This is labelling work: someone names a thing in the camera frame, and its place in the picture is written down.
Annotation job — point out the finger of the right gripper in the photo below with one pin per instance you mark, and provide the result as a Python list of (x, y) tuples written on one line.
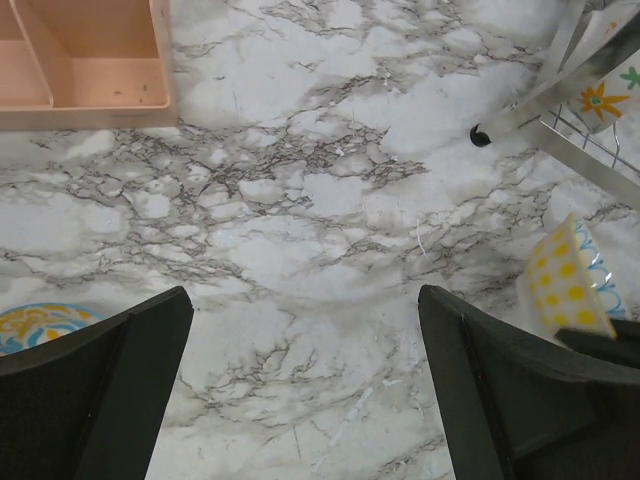
[(623, 350)]

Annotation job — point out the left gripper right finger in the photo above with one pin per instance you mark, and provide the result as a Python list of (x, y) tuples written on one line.
[(516, 406)]

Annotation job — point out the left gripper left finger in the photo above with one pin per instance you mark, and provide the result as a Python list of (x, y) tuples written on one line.
[(90, 404)]

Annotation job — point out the blue yellow sun bowl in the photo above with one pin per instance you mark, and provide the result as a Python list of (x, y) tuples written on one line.
[(570, 285)]

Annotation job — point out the blue orange floral bowl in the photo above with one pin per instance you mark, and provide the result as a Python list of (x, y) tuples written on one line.
[(30, 325)]

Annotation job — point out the green leaf orange flower bowl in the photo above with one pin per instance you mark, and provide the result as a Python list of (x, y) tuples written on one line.
[(612, 84)]

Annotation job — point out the steel dish rack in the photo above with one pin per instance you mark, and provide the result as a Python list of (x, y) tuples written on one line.
[(544, 119)]

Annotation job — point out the peach plastic desk organizer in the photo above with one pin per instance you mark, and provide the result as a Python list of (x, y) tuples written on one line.
[(86, 65)]

